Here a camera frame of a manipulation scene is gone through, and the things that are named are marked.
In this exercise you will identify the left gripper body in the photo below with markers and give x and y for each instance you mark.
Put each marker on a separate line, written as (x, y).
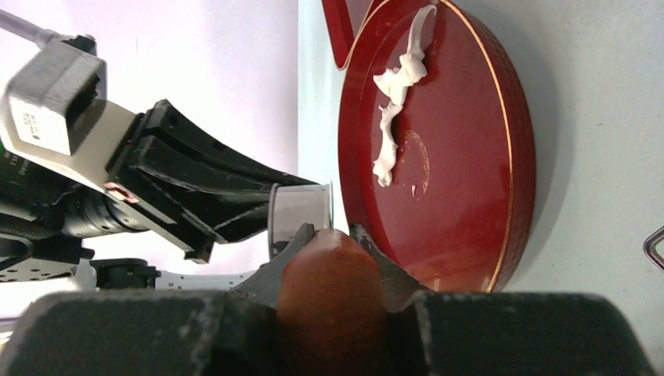
(45, 217)

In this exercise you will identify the small metal cup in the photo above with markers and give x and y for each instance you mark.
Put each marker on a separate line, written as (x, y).
(292, 206)

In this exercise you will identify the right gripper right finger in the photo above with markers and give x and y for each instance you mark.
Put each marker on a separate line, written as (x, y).
(463, 333)

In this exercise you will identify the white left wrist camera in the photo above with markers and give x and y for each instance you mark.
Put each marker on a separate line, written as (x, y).
(55, 113)

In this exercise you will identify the wooden dough roller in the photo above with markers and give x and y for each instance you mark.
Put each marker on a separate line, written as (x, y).
(650, 248)

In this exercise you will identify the round red plate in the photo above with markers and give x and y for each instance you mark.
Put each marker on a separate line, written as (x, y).
(458, 213)

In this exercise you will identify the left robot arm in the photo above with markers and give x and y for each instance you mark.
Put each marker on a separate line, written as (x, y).
(129, 275)

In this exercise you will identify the white dough ball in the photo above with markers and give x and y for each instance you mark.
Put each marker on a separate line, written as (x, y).
(395, 83)

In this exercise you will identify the rectangular red tray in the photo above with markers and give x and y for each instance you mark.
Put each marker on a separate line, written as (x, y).
(344, 19)

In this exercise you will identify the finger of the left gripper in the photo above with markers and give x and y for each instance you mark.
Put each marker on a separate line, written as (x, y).
(190, 201)
(176, 151)

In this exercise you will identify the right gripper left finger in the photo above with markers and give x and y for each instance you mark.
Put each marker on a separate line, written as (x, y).
(145, 332)

